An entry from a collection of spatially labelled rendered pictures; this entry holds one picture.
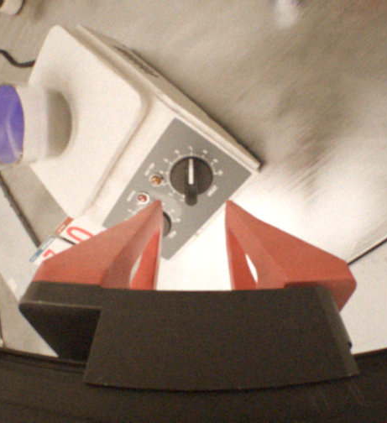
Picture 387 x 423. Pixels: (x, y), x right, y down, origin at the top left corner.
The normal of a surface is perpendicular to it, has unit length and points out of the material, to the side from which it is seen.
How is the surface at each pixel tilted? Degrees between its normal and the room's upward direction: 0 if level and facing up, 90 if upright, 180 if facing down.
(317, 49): 0
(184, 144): 30
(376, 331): 0
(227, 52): 0
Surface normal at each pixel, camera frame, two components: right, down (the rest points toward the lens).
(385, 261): -0.40, 0.25
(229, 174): 0.00, 0.57
